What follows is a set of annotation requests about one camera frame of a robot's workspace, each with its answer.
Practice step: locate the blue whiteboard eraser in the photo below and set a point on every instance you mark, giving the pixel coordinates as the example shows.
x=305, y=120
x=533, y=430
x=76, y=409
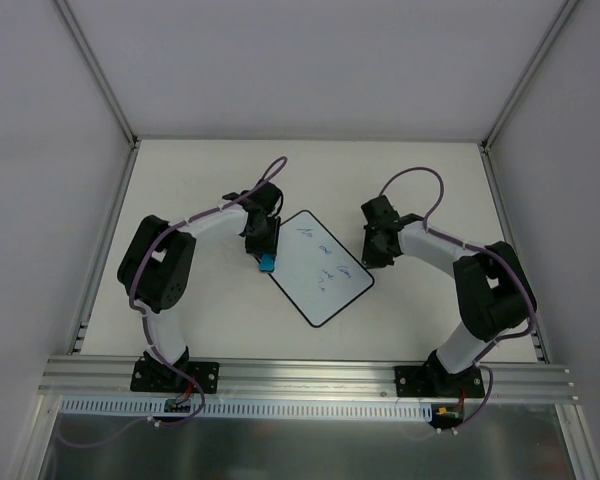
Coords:
x=267, y=263

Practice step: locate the left aluminium corner post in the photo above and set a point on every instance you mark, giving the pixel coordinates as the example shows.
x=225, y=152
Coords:
x=76, y=32

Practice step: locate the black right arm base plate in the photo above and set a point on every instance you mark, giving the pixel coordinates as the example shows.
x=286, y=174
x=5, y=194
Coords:
x=418, y=381

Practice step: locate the small black-framed whiteboard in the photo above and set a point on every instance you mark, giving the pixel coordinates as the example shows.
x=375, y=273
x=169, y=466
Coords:
x=314, y=270

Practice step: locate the white slotted cable duct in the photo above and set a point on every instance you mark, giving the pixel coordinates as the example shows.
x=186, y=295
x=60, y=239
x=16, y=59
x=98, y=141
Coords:
x=386, y=411

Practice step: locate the aluminium corner post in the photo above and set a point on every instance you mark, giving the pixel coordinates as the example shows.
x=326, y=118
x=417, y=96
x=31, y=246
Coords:
x=76, y=32
x=531, y=69

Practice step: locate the right aluminium corner post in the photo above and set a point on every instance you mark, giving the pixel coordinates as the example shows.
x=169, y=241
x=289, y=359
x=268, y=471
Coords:
x=531, y=69

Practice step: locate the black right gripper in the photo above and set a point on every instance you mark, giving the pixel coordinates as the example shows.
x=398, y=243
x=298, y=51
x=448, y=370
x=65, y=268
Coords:
x=375, y=248

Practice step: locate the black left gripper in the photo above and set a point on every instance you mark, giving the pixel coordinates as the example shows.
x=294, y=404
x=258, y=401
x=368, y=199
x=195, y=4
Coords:
x=259, y=243

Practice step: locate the left table edge rail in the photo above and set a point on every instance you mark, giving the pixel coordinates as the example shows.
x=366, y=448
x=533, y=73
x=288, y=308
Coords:
x=97, y=266

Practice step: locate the front aluminium mounting rail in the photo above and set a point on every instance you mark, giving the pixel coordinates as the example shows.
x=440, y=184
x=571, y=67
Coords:
x=511, y=383

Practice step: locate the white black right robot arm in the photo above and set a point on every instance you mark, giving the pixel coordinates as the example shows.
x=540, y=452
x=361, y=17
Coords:
x=493, y=296

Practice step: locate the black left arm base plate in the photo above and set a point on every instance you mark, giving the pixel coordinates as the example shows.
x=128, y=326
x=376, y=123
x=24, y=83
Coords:
x=205, y=377

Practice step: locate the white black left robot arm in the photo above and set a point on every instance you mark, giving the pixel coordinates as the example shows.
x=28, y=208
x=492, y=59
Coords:
x=155, y=271

